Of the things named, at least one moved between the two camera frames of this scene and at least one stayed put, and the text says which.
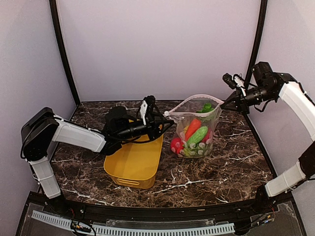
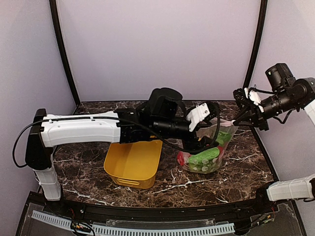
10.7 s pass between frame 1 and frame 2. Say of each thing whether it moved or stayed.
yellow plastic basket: stayed
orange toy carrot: moved
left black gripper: moved
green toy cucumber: moved
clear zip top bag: moved
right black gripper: moved
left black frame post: stayed
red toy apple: moved
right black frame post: stayed
